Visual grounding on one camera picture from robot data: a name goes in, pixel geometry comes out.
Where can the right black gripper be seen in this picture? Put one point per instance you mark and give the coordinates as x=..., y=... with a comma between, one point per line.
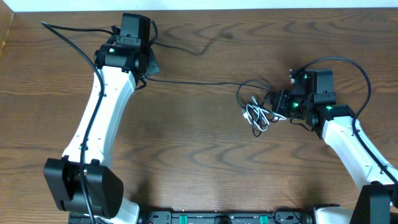
x=278, y=102

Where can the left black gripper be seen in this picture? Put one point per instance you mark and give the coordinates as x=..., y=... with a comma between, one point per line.
x=153, y=66

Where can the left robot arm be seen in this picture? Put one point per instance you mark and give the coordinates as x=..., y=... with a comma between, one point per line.
x=81, y=181

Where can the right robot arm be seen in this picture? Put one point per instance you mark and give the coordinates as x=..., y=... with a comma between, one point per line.
x=313, y=101

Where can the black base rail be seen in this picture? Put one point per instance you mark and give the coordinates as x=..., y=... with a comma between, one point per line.
x=280, y=215

